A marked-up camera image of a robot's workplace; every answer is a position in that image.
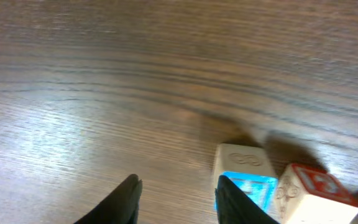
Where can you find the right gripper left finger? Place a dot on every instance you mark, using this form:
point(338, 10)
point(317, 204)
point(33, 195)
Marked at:
point(121, 206)

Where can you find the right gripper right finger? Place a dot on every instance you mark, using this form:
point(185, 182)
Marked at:
point(233, 206)

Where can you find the wooden block blue H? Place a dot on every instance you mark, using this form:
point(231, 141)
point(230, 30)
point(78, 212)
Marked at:
point(250, 169)

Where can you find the wooden block red side top right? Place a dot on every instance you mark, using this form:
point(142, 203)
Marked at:
point(307, 195)

